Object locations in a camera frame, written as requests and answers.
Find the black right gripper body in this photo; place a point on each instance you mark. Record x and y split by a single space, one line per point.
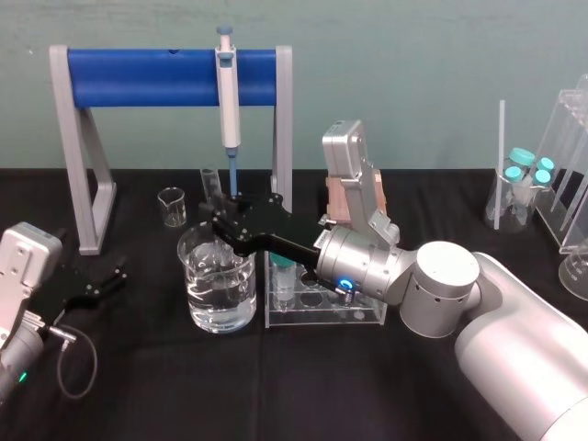
266 225

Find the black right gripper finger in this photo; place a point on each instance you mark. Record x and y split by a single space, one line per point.
226 232
222 207

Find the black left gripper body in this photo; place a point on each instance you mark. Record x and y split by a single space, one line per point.
85 291

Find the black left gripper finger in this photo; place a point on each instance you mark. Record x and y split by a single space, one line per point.
117 266
112 285

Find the clear glass test tube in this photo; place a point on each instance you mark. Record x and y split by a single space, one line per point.
210 184

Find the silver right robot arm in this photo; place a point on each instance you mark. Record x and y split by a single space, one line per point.
482 321

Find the small empty glass beaker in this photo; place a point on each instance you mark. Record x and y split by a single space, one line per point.
171 209

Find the clear tube with teal cap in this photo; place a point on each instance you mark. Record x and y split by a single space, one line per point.
542 177
521 158
546 164
282 280
513 173

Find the large glass beaker with water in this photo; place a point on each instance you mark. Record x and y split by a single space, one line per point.
220 294

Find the clear acrylic test tube rack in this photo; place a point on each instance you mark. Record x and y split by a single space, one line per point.
321 312

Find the brown wooden block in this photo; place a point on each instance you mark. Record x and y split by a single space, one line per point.
337 202

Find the white blue pipette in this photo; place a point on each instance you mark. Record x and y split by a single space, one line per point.
228 115

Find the black table cloth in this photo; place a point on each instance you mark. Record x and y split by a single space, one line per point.
184 390

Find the grey pipette stand blue bar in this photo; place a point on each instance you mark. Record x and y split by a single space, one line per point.
151 82

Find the white glass stirring rod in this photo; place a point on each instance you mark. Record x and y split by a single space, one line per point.
500 161

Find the clear glass conical flask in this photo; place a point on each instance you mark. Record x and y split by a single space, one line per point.
512 206

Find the clear acrylic angled stand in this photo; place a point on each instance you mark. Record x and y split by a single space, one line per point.
567 151

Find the clear glass measuring flask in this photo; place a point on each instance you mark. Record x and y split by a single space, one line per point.
574 275

